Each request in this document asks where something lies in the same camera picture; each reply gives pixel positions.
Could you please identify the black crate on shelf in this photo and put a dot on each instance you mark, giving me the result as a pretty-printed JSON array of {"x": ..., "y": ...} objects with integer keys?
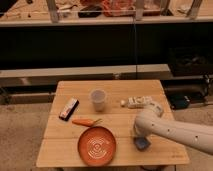
[{"x": 189, "y": 61}]

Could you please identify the white blue sponge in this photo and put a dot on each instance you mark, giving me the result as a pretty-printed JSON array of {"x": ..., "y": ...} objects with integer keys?
[{"x": 141, "y": 143}]

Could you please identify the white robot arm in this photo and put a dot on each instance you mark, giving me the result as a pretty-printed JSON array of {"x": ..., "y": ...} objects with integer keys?
[{"x": 150, "y": 121}]

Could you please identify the wooden folding table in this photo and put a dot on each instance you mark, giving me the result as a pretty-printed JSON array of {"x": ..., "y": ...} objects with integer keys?
[{"x": 59, "y": 144}]

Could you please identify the dark blue object on floor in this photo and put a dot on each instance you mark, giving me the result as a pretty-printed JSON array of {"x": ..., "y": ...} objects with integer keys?
[{"x": 179, "y": 102}]

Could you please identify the translucent plastic cup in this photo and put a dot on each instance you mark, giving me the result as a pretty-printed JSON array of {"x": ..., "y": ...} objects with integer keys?
[{"x": 98, "y": 99}]

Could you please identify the orange round plate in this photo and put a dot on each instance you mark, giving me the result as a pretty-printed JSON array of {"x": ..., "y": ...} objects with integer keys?
[{"x": 97, "y": 146}]

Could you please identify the orange toy carrot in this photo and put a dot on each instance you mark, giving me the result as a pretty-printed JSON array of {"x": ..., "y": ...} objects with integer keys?
[{"x": 85, "y": 122}]

